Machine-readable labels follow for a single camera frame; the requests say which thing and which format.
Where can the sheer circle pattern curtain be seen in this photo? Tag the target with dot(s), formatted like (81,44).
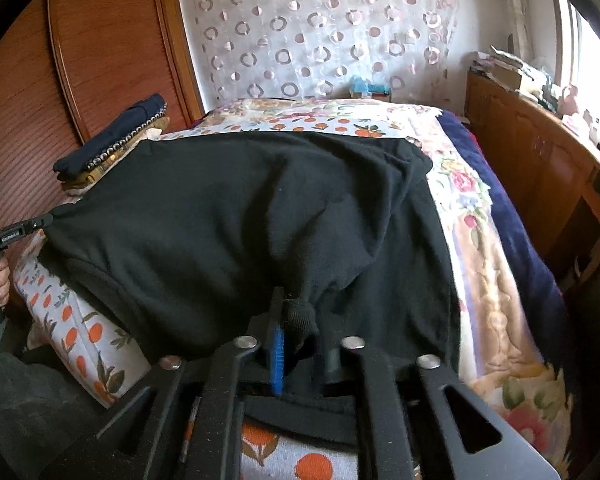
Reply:
(298,49)

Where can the brown wooden louvered wardrobe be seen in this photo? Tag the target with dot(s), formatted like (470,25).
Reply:
(67,69)

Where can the folded cream garment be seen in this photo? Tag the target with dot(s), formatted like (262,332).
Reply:
(152,134)

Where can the black Superman t-shirt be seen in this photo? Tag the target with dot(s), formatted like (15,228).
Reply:
(184,242)

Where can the brown wooden sideboard cabinet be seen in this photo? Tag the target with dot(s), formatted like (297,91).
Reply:
(551,176)

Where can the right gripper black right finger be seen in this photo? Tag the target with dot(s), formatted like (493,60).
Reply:
(333,371)

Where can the pink bottle on sideboard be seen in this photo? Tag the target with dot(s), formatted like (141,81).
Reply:
(568,101)

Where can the dark blue blanket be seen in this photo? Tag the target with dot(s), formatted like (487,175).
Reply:
(540,295)

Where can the stack of books and papers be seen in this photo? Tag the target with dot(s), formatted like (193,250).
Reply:
(511,72)

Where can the floral quilt bedspread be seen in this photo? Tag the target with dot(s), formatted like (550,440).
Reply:
(498,358)

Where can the blue tissue box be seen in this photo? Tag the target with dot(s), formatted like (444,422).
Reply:
(364,89)

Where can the orange fruit print sheet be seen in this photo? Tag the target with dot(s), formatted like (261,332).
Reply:
(106,361)

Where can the window with wooden frame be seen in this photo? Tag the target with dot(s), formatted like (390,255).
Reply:
(578,66)

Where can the folded navy garment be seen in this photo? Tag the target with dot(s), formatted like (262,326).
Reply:
(121,131)

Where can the folded patterned dark garment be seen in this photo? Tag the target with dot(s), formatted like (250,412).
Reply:
(122,147)

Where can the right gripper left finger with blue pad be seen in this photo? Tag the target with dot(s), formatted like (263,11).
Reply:
(276,350)

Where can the folded mustard yellow garment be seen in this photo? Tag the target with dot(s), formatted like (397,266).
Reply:
(83,182)

